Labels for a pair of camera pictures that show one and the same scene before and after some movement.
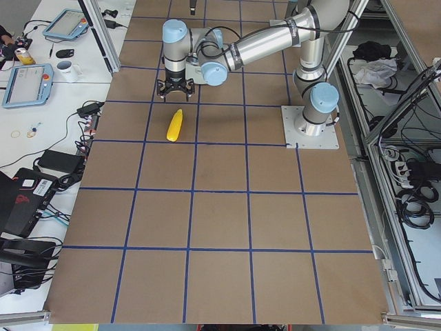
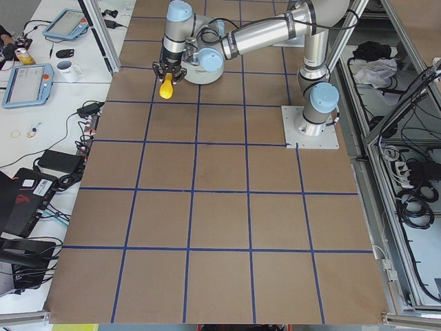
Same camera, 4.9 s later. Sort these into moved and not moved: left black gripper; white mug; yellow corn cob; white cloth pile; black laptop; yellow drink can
Moved: left black gripper; yellow corn cob
Not moved: yellow drink can; white cloth pile; black laptop; white mug
